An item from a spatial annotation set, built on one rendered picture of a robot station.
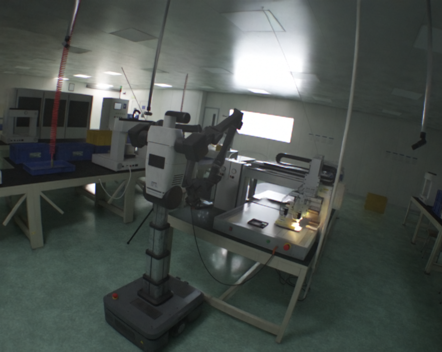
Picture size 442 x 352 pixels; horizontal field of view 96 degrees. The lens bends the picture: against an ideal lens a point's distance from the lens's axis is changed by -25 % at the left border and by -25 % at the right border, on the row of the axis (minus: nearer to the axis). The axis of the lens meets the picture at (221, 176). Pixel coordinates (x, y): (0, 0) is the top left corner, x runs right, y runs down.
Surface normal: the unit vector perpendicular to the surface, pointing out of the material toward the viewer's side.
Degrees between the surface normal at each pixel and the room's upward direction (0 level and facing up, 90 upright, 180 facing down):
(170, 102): 90
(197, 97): 90
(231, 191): 90
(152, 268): 90
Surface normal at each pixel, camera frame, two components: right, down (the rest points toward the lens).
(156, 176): -0.49, 0.10
